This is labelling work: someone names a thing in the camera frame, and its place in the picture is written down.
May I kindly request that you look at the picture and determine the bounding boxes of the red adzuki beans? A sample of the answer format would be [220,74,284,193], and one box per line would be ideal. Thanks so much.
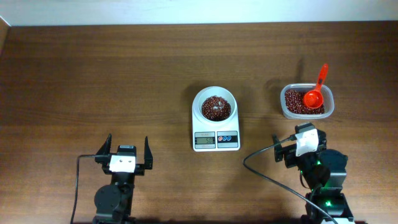
[285,90,325,114]

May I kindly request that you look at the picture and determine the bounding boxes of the orange plastic measuring scoop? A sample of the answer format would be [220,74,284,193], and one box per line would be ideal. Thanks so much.
[303,63,328,109]

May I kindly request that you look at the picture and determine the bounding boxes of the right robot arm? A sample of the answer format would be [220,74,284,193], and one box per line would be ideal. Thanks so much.
[272,123,354,224]

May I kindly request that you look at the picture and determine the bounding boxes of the white round bowl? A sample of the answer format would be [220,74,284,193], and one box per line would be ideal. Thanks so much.
[192,86,239,125]

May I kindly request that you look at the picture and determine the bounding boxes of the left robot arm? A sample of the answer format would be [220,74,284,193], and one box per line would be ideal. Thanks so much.
[93,135,153,223]

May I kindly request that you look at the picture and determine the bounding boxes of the white digital kitchen scale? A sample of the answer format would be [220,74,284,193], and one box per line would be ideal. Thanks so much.
[192,101,241,152]

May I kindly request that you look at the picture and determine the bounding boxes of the red beans in bowl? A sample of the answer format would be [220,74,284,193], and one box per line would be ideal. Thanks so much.
[201,96,231,121]

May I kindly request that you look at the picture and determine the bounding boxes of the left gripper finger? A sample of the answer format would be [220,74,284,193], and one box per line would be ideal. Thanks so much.
[144,136,153,170]
[96,133,112,156]

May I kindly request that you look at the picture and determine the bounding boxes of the clear plastic food container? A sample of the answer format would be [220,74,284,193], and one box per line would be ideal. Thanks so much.
[280,83,335,120]

